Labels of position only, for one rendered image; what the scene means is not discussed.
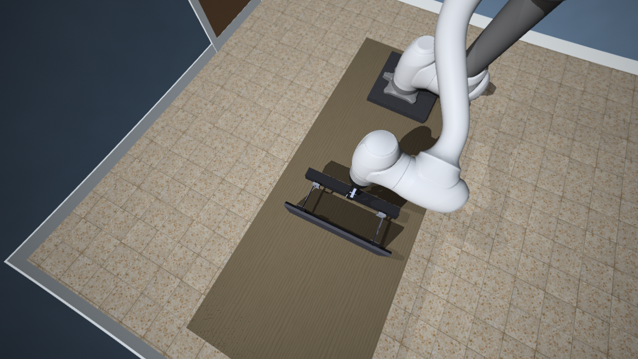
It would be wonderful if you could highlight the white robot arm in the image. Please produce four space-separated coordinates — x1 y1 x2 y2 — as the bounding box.
350 0 564 213

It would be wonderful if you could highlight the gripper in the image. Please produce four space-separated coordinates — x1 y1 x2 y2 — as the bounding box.
346 175 368 200

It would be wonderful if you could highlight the dark grey long rectangular bar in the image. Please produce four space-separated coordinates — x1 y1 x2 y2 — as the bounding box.
305 167 400 219

